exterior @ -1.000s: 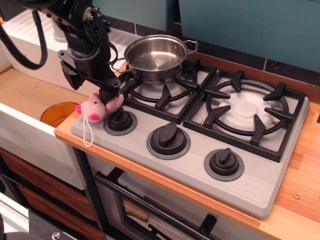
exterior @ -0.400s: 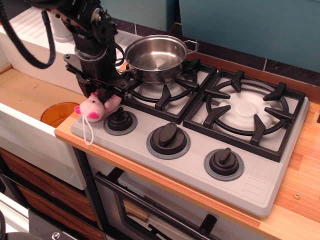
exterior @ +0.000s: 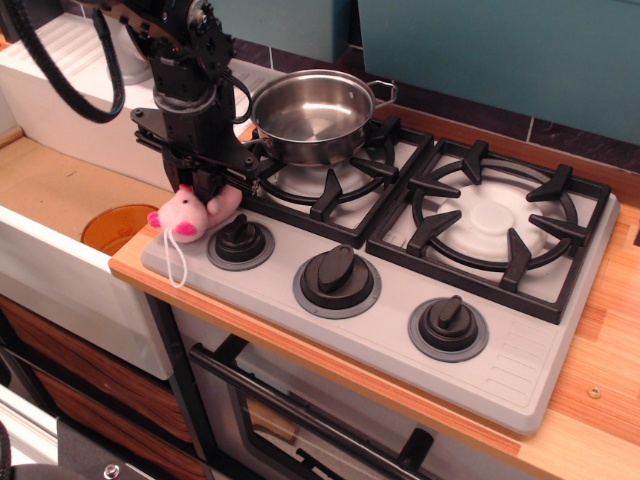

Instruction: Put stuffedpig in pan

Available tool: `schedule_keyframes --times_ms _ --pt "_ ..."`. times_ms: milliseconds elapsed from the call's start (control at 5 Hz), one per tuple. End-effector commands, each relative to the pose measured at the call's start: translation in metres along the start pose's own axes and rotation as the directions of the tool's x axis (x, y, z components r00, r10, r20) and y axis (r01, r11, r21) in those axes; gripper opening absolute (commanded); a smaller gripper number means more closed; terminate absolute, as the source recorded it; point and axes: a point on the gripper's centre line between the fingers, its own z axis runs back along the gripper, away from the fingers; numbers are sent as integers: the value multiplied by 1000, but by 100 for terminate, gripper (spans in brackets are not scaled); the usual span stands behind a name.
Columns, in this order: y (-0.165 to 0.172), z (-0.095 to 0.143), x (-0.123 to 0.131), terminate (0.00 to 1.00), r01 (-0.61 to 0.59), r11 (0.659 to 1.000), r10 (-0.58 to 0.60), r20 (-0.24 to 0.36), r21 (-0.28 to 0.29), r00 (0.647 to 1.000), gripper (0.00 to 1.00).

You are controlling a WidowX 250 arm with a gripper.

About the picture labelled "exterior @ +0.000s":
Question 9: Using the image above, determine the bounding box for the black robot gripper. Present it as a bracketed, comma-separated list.
[130, 89, 261, 206]

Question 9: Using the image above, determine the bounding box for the grey toy faucet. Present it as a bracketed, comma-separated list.
[106, 17, 152, 86]

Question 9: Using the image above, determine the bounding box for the orange plastic cup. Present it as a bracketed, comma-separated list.
[81, 204, 157, 256]

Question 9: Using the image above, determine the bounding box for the black right burner grate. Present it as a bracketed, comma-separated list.
[366, 139, 618, 324]

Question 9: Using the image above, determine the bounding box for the black left burner grate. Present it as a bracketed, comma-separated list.
[243, 116, 435, 248]

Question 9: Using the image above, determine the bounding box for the black right stove knob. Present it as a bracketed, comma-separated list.
[408, 295, 489, 363]

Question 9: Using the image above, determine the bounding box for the pink stuffed pig toy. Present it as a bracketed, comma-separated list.
[147, 184, 242, 243]

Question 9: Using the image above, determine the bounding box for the black braided cable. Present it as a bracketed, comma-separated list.
[0, 0, 126, 124]

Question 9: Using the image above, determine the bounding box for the black left stove knob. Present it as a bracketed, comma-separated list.
[207, 214, 275, 272]

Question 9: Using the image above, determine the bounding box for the wooden drawer front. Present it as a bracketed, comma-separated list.
[1, 298, 210, 479]

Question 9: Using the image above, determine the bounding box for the black stove knob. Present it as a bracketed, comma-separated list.
[292, 244, 382, 320]
[408, 295, 489, 363]
[207, 214, 275, 272]

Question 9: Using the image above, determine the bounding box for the black oven door handle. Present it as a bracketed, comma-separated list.
[189, 338, 433, 479]

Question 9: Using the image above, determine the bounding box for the grey toy stove top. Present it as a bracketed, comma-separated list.
[142, 124, 620, 434]

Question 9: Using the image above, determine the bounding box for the stainless steel pan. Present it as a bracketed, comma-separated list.
[250, 69, 398, 167]

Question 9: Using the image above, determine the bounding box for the black burner grate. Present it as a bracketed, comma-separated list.
[243, 116, 435, 248]
[366, 139, 618, 324]

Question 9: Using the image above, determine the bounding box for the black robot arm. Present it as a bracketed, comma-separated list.
[97, 1, 259, 202]

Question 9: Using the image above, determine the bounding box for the toy oven door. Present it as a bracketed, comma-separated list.
[185, 334, 501, 480]

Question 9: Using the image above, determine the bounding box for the black middle stove knob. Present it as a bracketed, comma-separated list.
[292, 244, 382, 320]

